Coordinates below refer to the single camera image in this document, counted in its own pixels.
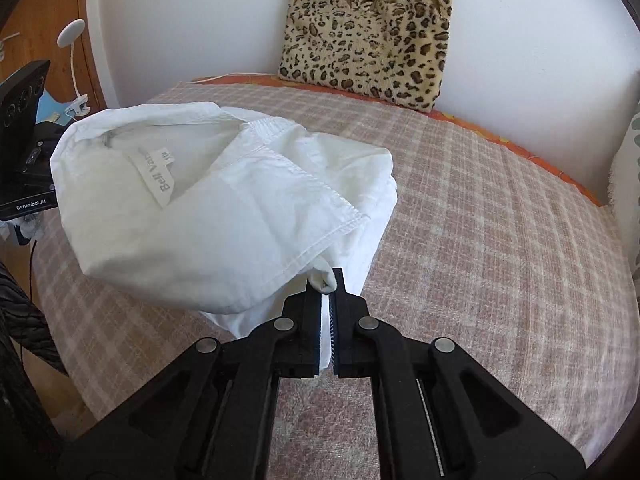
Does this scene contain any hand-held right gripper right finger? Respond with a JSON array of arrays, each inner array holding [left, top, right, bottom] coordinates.
[[331, 268, 586, 480]]

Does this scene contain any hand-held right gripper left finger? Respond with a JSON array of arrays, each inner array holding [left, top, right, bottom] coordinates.
[[57, 290, 321, 480]]

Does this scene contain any white long-sleeved shirt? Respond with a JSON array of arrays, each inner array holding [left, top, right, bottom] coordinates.
[[50, 101, 399, 376]]

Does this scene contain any person's left hand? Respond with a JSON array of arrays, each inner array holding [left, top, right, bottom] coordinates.
[[7, 216, 51, 247]]

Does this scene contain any light blue paper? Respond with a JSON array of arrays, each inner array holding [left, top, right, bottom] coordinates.
[[36, 91, 68, 123]]

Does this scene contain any white clip lamp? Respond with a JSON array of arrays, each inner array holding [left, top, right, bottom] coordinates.
[[56, 18, 93, 120]]

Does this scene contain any pink plaid bed cover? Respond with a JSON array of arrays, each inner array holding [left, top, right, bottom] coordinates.
[[30, 78, 640, 480]]

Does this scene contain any dark textured cloth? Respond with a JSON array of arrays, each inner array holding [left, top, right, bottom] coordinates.
[[0, 260, 68, 480]]

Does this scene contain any orange bed sheet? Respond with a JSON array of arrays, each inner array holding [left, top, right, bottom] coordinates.
[[192, 75, 603, 206]]

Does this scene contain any leopard print cushion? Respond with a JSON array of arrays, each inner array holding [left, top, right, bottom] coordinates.
[[278, 0, 455, 115]]

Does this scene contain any green striped white pillow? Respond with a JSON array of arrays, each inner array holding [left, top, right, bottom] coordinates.
[[606, 110, 640, 281]]

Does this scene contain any black cable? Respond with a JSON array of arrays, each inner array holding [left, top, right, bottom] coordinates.
[[27, 240, 38, 311]]

